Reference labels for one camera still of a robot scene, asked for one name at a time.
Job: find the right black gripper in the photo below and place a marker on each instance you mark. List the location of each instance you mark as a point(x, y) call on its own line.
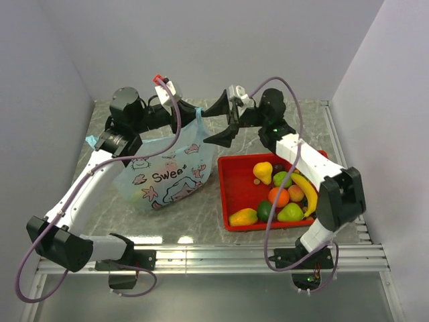
point(224, 137)

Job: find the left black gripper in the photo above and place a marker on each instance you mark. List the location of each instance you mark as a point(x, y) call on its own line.
point(187, 111)

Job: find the light blue plastic bag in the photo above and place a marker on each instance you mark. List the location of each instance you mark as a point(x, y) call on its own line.
point(151, 183)

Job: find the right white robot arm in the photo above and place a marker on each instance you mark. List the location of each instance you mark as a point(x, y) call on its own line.
point(340, 192)

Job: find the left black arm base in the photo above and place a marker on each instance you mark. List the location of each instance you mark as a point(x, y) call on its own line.
point(123, 274)

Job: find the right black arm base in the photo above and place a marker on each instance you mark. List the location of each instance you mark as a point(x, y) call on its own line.
point(313, 273)

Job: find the yellow pear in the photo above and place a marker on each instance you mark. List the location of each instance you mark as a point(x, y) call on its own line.
point(263, 172)

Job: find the red plastic tray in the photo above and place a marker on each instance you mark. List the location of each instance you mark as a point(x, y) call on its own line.
point(240, 190)

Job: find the dark plum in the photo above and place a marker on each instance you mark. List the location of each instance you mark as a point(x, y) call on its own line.
point(278, 168)

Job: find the green custard apple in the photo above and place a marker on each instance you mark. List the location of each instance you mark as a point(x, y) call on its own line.
point(279, 177)

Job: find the dark green avocado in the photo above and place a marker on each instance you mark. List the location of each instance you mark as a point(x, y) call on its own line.
point(264, 210)

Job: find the yellow orange papaya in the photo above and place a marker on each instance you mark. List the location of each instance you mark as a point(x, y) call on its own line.
point(243, 217)

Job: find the orange fruit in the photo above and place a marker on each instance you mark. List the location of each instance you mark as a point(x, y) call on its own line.
point(279, 197)

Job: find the peach fruit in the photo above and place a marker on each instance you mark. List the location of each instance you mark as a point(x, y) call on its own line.
point(296, 193)

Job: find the long yellow banana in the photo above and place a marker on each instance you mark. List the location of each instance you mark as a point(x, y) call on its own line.
point(309, 191)

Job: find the green pear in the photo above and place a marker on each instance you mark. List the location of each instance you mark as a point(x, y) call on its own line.
point(290, 213)

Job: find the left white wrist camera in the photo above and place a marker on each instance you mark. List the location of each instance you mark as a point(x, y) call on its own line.
point(166, 90)

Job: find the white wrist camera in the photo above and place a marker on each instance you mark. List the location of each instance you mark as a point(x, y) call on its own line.
point(237, 94)
point(166, 90)

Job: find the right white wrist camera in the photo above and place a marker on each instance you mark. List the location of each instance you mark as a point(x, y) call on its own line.
point(237, 94)

